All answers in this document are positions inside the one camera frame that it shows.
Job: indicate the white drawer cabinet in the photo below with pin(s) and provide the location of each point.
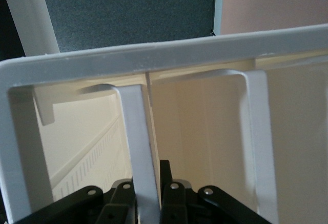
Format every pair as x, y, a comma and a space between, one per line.
153, 52

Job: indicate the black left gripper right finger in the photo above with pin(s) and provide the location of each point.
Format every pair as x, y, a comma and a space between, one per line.
174, 203

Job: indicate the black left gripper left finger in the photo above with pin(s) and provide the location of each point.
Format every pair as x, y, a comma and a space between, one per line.
77, 206

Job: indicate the grey-blue partition panel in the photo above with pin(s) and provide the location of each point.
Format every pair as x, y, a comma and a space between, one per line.
128, 11

